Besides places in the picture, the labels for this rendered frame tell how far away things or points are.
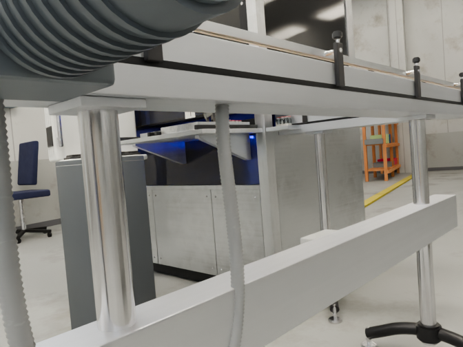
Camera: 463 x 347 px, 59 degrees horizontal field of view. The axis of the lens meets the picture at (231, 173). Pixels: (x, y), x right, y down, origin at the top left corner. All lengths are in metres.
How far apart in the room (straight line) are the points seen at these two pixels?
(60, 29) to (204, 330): 0.48
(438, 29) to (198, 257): 9.71
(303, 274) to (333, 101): 0.35
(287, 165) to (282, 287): 1.42
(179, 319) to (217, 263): 1.76
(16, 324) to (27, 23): 0.29
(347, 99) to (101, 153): 0.58
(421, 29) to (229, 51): 10.85
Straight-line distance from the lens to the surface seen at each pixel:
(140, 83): 0.53
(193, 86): 0.59
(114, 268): 0.55
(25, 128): 5.95
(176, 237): 2.60
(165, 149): 2.34
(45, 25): 0.28
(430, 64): 11.26
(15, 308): 0.47
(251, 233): 2.14
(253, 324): 0.73
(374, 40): 11.59
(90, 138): 0.54
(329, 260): 0.91
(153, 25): 0.24
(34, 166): 5.20
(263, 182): 2.04
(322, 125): 1.96
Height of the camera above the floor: 0.76
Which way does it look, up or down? 3 degrees down
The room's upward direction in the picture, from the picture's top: 4 degrees counter-clockwise
